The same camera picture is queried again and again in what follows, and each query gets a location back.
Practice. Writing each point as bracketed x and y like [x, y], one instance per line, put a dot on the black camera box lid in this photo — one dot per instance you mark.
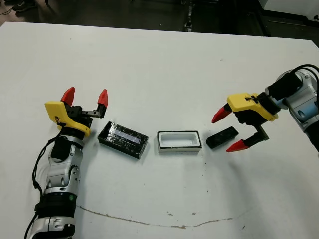
[124, 139]

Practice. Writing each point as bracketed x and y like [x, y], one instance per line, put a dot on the black slim camera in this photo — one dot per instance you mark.
[221, 137]

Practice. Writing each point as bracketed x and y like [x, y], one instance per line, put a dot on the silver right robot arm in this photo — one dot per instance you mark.
[304, 109]

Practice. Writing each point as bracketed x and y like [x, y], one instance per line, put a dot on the dark shoe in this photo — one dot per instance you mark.
[22, 5]

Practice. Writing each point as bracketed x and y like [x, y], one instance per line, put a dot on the white camera box base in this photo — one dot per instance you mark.
[179, 139]

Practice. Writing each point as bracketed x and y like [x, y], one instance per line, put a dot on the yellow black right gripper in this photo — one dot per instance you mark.
[246, 103]

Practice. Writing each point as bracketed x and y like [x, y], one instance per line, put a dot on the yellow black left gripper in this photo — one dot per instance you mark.
[74, 119]

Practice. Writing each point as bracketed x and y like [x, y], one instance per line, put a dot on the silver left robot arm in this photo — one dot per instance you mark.
[61, 174]

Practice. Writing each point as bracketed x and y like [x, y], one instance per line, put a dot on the white cabinet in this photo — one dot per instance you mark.
[286, 10]

